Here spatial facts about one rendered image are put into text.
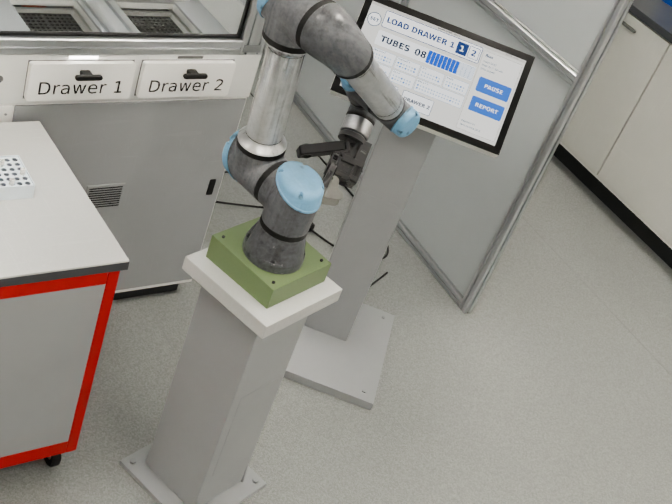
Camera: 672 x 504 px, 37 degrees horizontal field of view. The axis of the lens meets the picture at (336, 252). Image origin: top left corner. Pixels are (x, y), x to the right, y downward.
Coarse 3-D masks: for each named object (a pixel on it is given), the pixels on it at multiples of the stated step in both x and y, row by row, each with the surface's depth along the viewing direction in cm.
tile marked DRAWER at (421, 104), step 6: (402, 96) 286; (408, 96) 286; (414, 96) 286; (420, 96) 286; (408, 102) 286; (414, 102) 286; (420, 102) 286; (426, 102) 286; (432, 102) 287; (414, 108) 286; (420, 108) 286; (426, 108) 286; (426, 114) 286
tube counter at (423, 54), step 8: (416, 48) 288; (424, 48) 288; (416, 56) 288; (424, 56) 288; (432, 56) 288; (440, 56) 288; (448, 56) 288; (432, 64) 288; (440, 64) 288; (448, 64) 288; (456, 64) 288; (464, 64) 288; (456, 72) 288; (464, 72) 288; (472, 72) 288
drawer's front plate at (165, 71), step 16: (144, 64) 271; (160, 64) 273; (176, 64) 276; (192, 64) 279; (208, 64) 282; (224, 64) 285; (144, 80) 274; (160, 80) 276; (176, 80) 280; (192, 80) 283; (208, 80) 286; (224, 80) 289; (144, 96) 277; (160, 96) 280; (176, 96) 283; (192, 96) 286
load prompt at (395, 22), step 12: (384, 24) 288; (396, 24) 288; (408, 24) 288; (420, 24) 288; (408, 36) 288; (420, 36) 288; (432, 36) 288; (444, 36) 288; (444, 48) 288; (456, 48) 288; (468, 48) 289; (480, 48) 289; (468, 60) 288
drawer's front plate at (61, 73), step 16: (32, 64) 252; (48, 64) 254; (64, 64) 256; (80, 64) 259; (96, 64) 262; (112, 64) 264; (128, 64) 267; (32, 80) 254; (48, 80) 257; (64, 80) 260; (112, 80) 268; (128, 80) 271; (32, 96) 257; (48, 96) 260; (64, 96) 263; (80, 96) 266; (96, 96) 268; (112, 96) 271; (128, 96) 274
